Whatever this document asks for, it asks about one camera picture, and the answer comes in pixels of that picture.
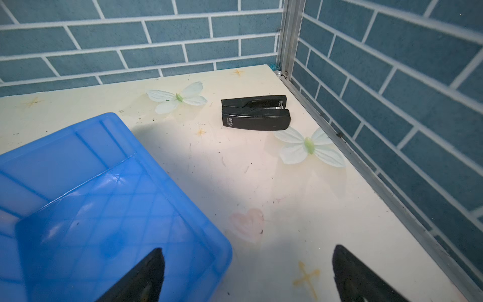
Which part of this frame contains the blue plastic bin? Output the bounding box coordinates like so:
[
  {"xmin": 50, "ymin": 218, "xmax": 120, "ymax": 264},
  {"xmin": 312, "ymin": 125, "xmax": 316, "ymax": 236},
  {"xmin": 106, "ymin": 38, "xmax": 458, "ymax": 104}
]
[{"xmin": 1, "ymin": 113, "xmax": 233, "ymax": 301}]

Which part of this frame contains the black stapler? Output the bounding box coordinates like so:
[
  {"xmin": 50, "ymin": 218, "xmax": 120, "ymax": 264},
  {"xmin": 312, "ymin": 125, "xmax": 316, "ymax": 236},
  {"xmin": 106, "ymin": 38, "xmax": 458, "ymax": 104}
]
[{"xmin": 221, "ymin": 95, "xmax": 291, "ymax": 132}]

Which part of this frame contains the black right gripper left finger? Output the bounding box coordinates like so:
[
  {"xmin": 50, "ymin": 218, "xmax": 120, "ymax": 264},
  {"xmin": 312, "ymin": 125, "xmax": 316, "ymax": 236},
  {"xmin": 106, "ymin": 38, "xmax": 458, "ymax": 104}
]
[{"xmin": 97, "ymin": 247, "xmax": 166, "ymax": 302}]

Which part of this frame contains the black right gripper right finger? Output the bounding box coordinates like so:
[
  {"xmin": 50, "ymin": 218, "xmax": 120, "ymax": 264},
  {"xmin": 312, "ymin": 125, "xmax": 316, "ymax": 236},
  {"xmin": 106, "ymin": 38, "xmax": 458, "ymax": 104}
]
[{"xmin": 332, "ymin": 245, "xmax": 408, "ymax": 302}]

